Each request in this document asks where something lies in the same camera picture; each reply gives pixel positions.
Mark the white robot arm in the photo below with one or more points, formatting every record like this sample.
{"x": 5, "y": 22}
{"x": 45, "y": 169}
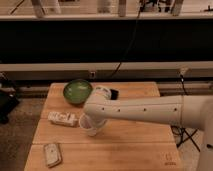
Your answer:
{"x": 182, "y": 110}

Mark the black smartphone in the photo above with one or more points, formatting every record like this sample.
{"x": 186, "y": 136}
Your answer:
{"x": 114, "y": 94}

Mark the green bowl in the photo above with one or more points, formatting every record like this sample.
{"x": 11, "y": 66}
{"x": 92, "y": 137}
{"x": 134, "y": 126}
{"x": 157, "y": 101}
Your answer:
{"x": 77, "y": 91}

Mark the white grey packet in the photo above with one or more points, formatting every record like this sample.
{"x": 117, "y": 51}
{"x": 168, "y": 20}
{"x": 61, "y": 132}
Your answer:
{"x": 52, "y": 154}

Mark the dark object at left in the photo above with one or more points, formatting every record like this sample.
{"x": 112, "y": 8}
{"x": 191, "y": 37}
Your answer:
{"x": 8, "y": 101}

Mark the wall power outlet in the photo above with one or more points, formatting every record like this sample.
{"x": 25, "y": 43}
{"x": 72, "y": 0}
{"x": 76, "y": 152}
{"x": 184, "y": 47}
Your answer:
{"x": 92, "y": 74}

